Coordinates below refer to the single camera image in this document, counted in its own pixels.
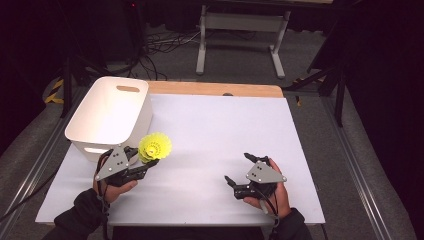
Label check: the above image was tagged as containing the grey metal floor rail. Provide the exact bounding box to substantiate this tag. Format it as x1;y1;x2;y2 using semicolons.
0;87;88;240
321;96;394;240

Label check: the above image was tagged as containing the white table mat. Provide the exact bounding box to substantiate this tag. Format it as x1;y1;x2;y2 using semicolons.
34;93;326;225

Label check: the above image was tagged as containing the yellow black striped tape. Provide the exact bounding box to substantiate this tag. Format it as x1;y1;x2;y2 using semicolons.
44;78;65;105
292;77;326;108

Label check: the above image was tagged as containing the black metal stand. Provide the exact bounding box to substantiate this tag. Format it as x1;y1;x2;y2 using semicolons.
59;54;116;119
283;64;348;128

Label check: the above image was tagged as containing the bundle of black floor cables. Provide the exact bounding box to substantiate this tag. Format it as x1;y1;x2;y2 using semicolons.
128;29;201;82

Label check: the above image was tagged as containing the person's right hand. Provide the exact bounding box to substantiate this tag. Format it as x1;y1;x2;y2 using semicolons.
242;158;292;220

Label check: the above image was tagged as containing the grey metal desk frame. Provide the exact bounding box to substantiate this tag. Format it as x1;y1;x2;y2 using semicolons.
195;0;334;80

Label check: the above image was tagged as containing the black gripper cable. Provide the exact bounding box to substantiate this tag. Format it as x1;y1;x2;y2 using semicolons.
256;191;281;240
95;148;114;240

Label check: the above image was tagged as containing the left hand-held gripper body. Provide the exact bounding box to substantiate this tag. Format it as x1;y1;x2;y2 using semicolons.
94;145;140;188

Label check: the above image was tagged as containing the thin black floor cable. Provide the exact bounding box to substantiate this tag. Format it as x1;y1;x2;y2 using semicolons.
0;169;60;224

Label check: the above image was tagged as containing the black box with red light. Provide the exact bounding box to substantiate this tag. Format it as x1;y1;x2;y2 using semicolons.
121;0;149;59

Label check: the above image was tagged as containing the black curtain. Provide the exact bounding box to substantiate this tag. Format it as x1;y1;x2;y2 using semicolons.
343;0;424;234
0;0;68;156

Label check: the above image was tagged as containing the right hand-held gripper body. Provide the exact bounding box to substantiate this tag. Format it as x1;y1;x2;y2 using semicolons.
233;160;288;200

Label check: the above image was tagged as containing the white plastic storage bin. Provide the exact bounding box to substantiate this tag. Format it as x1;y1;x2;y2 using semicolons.
64;76;154;166

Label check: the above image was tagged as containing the person's left hand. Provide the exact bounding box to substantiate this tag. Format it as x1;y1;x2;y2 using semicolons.
92;149;139;204

